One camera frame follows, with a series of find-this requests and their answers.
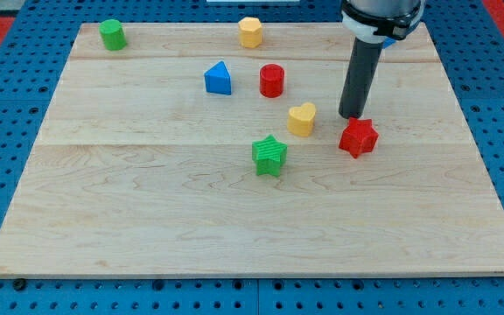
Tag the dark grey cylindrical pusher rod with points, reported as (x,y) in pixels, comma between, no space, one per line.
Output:
(359,77)

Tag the blue block behind rod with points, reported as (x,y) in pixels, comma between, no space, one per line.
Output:
(388,42)

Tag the green cylinder block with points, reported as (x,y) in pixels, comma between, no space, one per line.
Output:
(112,34)

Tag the light wooden board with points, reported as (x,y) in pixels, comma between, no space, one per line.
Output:
(138,172)

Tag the yellow hexagon block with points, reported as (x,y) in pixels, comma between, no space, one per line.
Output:
(250,32)

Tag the blue triangle block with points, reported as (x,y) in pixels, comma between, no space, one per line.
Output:
(218,79)

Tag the red cylinder block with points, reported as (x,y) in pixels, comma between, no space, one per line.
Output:
(271,80)

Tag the green star block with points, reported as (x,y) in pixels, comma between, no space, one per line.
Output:
(269,156)

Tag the red star block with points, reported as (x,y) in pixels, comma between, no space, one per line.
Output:
(358,137)

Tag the yellow heart block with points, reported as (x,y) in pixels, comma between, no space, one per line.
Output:
(301,119)

